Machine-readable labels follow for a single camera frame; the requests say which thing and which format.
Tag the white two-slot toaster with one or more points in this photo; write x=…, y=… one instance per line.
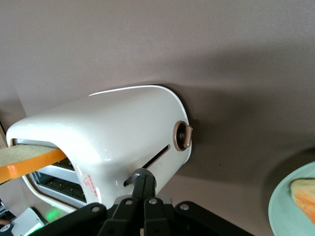
x=110, y=127

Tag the brown table cloth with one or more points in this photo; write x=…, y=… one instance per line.
x=197, y=49

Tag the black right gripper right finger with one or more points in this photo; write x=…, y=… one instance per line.
x=153, y=214

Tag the pale green round plate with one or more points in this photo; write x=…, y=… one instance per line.
x=280, y=209

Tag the copper toaster dial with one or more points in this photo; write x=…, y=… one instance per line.
x=183, y=135

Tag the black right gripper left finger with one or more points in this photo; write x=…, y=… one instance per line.
x=128, y=211

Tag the orange-crust toast slice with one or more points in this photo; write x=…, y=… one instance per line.
x=27, y=159

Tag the triangular orange pastry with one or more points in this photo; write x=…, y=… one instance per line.
x=305, y=196

